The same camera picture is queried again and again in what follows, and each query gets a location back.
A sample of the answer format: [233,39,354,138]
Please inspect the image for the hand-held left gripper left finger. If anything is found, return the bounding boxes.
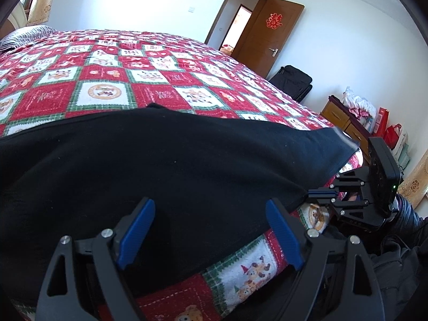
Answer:
[35,197,156,321]

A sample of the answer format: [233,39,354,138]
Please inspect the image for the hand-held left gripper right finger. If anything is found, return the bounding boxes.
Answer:
[265,197,390,321]

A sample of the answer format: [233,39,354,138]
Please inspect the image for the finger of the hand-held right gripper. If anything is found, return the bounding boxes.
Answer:
[309,169,370,197]
[308,197,368,218]

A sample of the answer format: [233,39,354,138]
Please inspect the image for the black pants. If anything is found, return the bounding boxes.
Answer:
[0,103,361,311]

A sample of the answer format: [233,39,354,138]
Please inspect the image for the person's right forearm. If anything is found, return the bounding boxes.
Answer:
[389,196,428,241]

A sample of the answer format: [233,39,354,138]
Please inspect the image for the golden floral curtain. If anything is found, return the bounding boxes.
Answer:
[396,150,428,208]

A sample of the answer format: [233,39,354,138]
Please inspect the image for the white and teal bag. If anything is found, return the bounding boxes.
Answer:
[391,130,410,169]

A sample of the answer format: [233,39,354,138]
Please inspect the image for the red gift bag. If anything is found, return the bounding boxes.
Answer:
[384,124,403,148]

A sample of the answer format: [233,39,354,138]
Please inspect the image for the red box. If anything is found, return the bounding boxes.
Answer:
[373,107,390,134]

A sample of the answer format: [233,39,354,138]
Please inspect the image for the wooden cabinet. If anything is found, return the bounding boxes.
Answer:
[319,95,372,144]

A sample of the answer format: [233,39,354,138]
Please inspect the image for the person's dark jacket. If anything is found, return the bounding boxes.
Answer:
[368,234,428,321]

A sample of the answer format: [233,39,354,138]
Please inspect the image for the black suitcase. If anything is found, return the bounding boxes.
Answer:
[268,66,313,102]

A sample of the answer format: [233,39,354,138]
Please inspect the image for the red checkered printed blanket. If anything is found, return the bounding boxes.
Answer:
[0,28,365,321]

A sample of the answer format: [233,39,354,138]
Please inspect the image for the brown wooden door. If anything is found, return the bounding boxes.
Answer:
[231,0,305,79]

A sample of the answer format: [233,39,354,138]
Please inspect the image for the red paper door decoration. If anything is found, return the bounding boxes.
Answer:
[266,13,283,30]

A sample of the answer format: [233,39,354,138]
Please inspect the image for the striped pillow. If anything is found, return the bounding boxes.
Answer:
[0,25,57,52]

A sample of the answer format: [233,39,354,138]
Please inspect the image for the cream and brown headboard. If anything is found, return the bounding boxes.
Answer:
[0,0,30,37]

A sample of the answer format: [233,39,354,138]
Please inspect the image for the brown door frame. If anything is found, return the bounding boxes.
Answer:
[205,0,270,54]

